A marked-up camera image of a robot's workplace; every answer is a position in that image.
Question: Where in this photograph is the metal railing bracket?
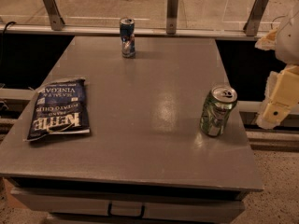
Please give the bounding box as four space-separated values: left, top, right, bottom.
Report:
43 0 64 31
166 0 178 35
243 0 269 36

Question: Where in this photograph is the metal railing bracket left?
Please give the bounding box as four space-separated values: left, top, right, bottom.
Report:
43 0 64 31

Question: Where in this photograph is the grey drawer with black handle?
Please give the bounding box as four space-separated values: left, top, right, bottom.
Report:
11 188 245 224

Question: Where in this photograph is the blue potato chips bag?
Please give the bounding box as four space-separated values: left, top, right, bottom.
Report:
27 77 91 141

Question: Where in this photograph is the black cable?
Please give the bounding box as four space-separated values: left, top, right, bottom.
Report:
0 21 17 67

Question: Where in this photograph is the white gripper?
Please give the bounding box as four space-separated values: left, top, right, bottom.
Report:
255 3 299 129

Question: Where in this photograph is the metal railing bracket middle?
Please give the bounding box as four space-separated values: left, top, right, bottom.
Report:
166 0 178 35

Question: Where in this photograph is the metal railing bracket right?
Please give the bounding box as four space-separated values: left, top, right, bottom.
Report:
243 0 269 36

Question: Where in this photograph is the green soda can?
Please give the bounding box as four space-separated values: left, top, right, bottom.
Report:
200 85 237 137

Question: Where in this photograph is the blue soda can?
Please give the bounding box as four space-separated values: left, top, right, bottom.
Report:
120 17 135 58

